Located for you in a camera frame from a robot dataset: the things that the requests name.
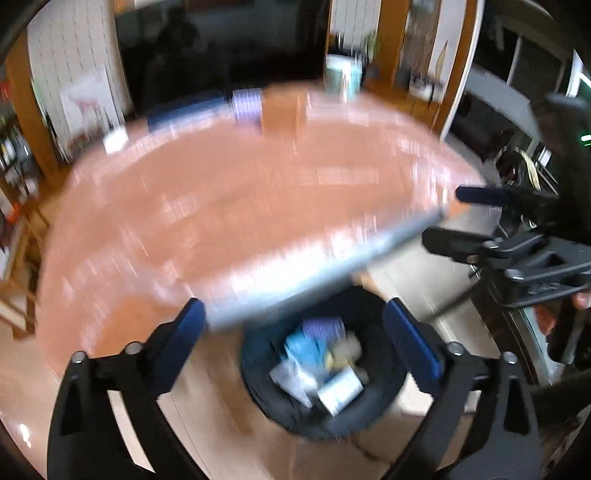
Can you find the wooden shelf unit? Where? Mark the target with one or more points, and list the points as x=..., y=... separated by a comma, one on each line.
x=16, y=152

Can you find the dark blue case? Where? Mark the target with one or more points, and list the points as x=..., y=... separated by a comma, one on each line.
x=187, y=110

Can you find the black trash bin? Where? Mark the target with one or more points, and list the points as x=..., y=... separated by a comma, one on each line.
x=369, y=406

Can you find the green potted plant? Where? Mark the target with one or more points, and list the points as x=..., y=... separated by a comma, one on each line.
x=371, y=46

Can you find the person's right forearm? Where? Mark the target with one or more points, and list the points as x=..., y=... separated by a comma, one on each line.
x=563, y=415

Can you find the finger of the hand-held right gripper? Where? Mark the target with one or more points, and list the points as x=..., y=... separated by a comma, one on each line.
x=457, y=242
x=480, y=194

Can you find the black television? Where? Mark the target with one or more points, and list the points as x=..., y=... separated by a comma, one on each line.
x=217, y=50

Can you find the large white carton box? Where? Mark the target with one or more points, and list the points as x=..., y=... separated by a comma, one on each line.
x=293, y=381

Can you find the blue plastic floss box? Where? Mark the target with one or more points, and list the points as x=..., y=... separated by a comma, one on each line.
x=304, y=350

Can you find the wooden chair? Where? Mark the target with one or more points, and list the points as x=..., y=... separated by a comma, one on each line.
x=18, y=277

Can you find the person's right hand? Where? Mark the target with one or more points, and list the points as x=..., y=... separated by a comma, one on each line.
x=547, y=321

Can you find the brown wooden box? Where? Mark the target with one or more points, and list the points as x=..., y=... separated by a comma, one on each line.
x=284, y=110

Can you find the small white blue-striped box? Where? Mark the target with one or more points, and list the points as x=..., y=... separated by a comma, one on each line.
x=339, y=390

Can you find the purple hair roller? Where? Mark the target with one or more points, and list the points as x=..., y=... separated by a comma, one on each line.
x=323, y=330
x=247, y=105

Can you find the teal printed mug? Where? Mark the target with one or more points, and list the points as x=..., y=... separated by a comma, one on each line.
x=342, y=76

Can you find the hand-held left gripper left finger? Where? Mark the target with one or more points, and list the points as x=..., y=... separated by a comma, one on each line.
x=178, y=341

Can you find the small black device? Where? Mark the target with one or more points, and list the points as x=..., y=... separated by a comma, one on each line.
x=425, y=86

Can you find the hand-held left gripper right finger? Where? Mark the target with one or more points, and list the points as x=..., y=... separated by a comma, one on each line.
x=413, y=341

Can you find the round paper-wrapped tea cake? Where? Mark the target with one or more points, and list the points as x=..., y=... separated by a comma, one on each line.
x=346, y=345

